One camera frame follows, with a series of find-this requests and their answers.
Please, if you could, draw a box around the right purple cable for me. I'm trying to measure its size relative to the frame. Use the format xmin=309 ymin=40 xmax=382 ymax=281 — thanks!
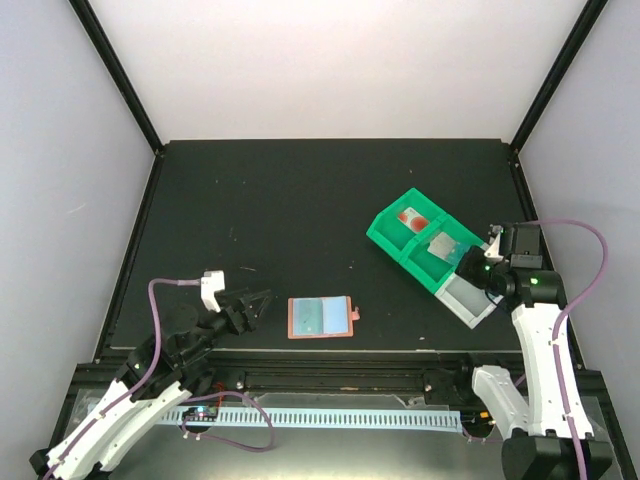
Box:
xmin=462 ymin=218 xmax=610 ymax=480

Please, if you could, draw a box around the pink leather card holder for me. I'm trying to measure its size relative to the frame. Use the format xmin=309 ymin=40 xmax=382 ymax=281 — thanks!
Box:
xmin=288 ymin=296 xmax=360 ymax=340

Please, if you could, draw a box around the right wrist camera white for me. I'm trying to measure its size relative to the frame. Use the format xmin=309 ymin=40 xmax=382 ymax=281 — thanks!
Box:
xmin=484 ymin=225 xmax=504 ymax=262

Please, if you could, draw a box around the right controller board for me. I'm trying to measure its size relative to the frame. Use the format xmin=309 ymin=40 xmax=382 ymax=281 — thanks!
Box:
xmin=460 ymin=410 xmax=497 ymax=427

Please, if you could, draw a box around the green bin middle compartment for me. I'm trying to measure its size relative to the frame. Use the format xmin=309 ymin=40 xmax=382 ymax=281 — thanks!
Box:
xmin=399 ymin=214 xmax=485 ymax=294

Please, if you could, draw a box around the controller board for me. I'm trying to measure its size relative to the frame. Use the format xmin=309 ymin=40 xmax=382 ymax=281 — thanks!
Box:
xmin=460 ymin=410 xmax=497 ymax=427
xmin=181 ymin=406 xmax=219 ymax=424

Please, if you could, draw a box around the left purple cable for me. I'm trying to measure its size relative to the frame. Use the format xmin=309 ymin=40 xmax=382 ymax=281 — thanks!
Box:
xmin=42 ymin=277 xmax=276 ymax=480

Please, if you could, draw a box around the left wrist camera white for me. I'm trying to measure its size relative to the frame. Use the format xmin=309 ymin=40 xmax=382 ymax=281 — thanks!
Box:
xmin=200 ymin=270 xmax=225 ymax=313

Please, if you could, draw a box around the purple cable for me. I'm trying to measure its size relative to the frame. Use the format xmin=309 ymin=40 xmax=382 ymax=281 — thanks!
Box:
xmin=42 ymin=277 xmax=276 ymax=480
xmin=462 ymin=218 xmax=610 ymax=480

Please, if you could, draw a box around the left black frame post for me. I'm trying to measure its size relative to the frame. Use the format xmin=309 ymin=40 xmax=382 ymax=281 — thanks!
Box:
xmin=69 ymin=0 xmax=164 ymax=155

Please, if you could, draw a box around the red circle card in bin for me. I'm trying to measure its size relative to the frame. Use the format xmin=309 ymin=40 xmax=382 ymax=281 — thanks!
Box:
xmin=397 ymin=207 xmax=430 ymax=234

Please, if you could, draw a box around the black aluminium rail front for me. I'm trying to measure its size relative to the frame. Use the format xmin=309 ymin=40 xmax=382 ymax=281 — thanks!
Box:
xmin=74 ymin=347 xmax=606 ymax=396

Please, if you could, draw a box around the right black frame post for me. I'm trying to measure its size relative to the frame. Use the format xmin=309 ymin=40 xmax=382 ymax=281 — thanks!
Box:
xmin=508 ymin=0 xmax=609 ymax=151

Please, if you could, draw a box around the left controller board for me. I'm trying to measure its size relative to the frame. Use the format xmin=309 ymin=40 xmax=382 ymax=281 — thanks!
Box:
xmin=181 ymin=406 xmax=219 ymax=424

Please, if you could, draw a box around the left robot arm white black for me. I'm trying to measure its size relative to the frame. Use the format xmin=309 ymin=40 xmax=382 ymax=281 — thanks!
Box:
xmin=30 ymin=278 xmax=272 ymax=479

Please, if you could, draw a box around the white VIP card in bin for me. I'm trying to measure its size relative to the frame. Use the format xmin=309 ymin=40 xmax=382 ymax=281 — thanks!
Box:
xmin=427 ymin=231 xmax=457 ymax=261

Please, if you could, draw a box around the white slotted cable duct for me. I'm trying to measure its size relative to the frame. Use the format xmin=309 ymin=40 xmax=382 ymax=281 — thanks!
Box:
xmin=156 ymin=406 xmax=462 ymax=434

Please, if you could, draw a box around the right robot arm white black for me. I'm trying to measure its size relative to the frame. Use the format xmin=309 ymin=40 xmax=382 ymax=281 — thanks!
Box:
xmin=454 ymin=222 xmax=613 ymax=479

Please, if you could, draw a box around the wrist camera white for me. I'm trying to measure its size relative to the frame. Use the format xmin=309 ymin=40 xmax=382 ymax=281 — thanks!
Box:
xmin=200 ymin=270 xmax=225 ymax=313
xmin=484 ymin=225 xmax=504 ymax=262

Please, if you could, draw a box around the black frame post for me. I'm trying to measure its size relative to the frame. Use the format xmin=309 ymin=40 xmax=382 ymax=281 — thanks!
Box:
xmin=69 ymin=0 xmax=164 ymax=155
xmin=508 ymin=0 xmax=609 ymax=151

